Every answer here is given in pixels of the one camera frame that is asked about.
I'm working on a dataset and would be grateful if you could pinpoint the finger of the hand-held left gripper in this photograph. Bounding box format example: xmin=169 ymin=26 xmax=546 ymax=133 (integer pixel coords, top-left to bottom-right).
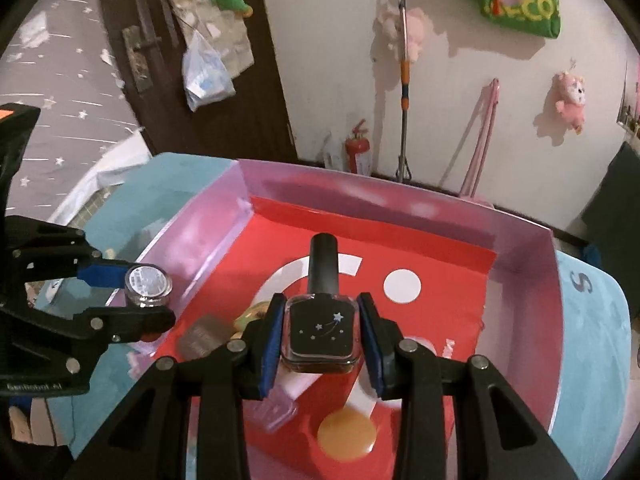
xmin=20 ymin=306 xmax=177 ymax=376
xmin=7 ymin=215 xmax=131 ymax=293

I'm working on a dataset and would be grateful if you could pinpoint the shallow pink cardboard box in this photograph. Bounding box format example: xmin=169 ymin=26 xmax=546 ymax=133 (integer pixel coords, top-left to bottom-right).
xmin=107 ymin=159 xmax=561 ymax=480

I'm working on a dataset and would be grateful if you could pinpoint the red fire extinguisher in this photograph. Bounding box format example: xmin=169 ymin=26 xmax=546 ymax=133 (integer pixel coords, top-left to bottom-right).
xmin=344 ymin=119 xmax=373 ymax=176

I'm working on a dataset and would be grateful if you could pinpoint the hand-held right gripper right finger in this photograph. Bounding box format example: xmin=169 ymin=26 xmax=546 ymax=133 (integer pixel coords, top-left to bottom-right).
xmin=356 ymin=292 xmax=576 ymax=480

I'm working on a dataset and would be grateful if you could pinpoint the dark brown door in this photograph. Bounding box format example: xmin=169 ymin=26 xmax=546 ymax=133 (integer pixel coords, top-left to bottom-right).
xmin=95 ymin=0 xmax=298 ymax=161

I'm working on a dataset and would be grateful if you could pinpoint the purple nail polish bottle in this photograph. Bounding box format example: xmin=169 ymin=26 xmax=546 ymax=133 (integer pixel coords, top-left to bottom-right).
xmin=247 ymin=375 xmax=298 ymax=433

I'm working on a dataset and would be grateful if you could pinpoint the metal door handle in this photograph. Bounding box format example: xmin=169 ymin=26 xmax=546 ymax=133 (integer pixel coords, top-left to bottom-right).
xmin=122 ymin=25 xmax=163 ymax=93

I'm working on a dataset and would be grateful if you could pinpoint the black nail polish bottle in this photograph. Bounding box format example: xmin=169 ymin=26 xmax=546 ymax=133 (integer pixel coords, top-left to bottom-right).
xmin=280 ymin=232 xmax=362 ymax=375

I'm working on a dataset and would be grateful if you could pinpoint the yellow toy with green cap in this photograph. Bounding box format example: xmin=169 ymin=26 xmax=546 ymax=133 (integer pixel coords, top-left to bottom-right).
xmin=232 ymin=301 xmax=273 ymax=336

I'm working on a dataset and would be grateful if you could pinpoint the pale pink plush toy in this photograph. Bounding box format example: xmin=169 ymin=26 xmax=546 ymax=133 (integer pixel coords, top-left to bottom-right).
xmin=377 ymin=0 xmax=428 ymax=63

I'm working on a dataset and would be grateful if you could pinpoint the pink bear plush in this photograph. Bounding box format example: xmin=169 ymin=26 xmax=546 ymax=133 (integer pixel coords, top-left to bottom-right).
xmin=552 ymin=71 xmax=587 ymax=133

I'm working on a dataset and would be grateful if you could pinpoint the clear plastic bag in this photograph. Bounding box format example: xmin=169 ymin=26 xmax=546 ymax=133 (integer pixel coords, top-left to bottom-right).
xmin=181 ymin=30 xmax=236 ymax=112

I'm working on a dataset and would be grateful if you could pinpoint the brown compact case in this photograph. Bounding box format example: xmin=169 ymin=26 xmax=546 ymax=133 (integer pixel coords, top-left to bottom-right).
xmin=177 ymin=315 xmax=236 ymax=361

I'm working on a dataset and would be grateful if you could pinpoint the table with dark cloth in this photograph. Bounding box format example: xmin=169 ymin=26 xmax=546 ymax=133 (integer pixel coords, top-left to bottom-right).
xmin=580 ymin=141 xmax=640 ymax=256

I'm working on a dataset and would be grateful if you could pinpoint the amber round disc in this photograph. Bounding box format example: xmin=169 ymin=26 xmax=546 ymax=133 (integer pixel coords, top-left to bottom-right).
xmin=316 ymin=406 xmax=377 ymax=461

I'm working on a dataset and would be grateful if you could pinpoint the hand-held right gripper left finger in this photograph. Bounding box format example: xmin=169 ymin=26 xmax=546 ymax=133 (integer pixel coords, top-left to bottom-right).
xmin=62 ymin=294 xmax=288 ymax=480

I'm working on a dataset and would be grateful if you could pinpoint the red printed paper sheet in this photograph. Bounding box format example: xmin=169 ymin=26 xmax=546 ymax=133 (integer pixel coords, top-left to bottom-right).
xmin=150 ymin=195 xmax=501 ymax=480

